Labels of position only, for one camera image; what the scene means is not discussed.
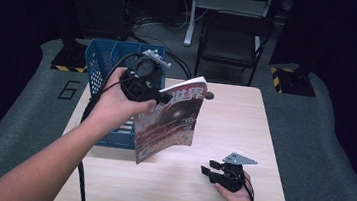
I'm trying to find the grey floor mat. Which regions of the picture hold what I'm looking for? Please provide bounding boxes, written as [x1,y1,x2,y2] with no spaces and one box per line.
[0,4,357,201]

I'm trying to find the dark cabinet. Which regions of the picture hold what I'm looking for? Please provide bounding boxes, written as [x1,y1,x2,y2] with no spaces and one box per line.
[57,0,135,43]

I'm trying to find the glossy red-brown magazine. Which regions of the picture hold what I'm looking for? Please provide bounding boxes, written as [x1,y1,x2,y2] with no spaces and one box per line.
[128,69,210,172]

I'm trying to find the bundle of floor cables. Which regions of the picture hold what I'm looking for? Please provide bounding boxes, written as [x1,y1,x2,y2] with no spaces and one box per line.
[124,6,200,82]

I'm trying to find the person's right hand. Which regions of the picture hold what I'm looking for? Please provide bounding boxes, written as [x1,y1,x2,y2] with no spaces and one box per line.
[212,169,261,201]

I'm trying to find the black hazard-striped stand base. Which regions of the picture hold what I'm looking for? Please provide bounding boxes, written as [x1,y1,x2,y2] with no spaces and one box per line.
[49,37,91,75]
[267,65,320,99]

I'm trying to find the blue plastic file rack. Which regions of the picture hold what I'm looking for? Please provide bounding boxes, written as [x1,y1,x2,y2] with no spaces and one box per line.
[74,37,170,154]

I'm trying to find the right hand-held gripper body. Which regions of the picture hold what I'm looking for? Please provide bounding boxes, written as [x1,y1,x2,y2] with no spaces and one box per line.
[212,150,259,196]

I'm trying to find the black folding chair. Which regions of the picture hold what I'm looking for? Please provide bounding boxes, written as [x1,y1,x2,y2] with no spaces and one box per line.
[193,8,277,90]

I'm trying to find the white metal stand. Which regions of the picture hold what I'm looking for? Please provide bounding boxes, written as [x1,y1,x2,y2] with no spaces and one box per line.
[182,0,275,56]

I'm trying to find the person's left hand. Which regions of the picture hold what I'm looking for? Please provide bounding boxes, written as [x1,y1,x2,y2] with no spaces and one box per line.
[90,64,161,140]

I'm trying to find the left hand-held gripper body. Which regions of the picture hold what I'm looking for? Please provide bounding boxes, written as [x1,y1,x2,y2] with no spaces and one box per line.
[117,45,174,106]

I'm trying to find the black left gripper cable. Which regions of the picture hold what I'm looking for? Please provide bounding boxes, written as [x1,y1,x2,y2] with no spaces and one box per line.
[71,46,146,201]

